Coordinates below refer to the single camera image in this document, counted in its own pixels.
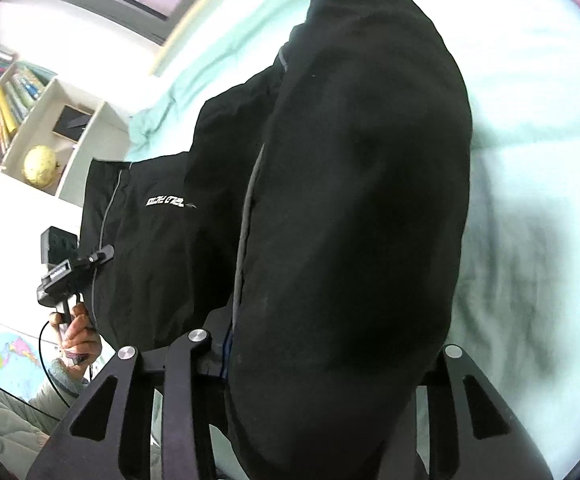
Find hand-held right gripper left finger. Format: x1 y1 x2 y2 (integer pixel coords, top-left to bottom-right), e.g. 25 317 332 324
26 330 229 480

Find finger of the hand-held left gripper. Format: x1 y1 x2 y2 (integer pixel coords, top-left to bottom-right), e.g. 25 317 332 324
71 245 116 269

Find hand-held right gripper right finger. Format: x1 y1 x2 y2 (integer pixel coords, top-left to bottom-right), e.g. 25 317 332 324
422 345 553 480

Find black jacket with grey stripes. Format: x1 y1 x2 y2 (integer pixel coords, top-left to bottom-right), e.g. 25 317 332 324
77 0 473 480

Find person's left forearm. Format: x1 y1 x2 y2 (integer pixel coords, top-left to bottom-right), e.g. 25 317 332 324
28 357 103 423

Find person's left hand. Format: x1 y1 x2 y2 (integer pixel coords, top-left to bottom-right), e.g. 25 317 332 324
50 304 104 367

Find world map poster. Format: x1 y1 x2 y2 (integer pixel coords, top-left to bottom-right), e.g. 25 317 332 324
0 312 61 402

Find yellow globe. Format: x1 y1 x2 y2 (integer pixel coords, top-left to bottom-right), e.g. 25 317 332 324
23 146 61 189

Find white bookshelf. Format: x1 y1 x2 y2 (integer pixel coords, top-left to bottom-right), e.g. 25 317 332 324
0 35 138 207

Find black box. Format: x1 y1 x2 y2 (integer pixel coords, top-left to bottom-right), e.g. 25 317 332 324
52 105 94 142

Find row of colourful books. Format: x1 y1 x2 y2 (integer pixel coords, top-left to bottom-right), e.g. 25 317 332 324
0 42 56 167

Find light green bed sheet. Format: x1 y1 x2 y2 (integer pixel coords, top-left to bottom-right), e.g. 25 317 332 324
127 0 580 480

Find black cable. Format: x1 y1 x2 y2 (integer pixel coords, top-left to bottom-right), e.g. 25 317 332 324
38 321 78 408

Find dark window frame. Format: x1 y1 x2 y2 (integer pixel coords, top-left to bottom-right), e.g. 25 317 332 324
14 0 215 47

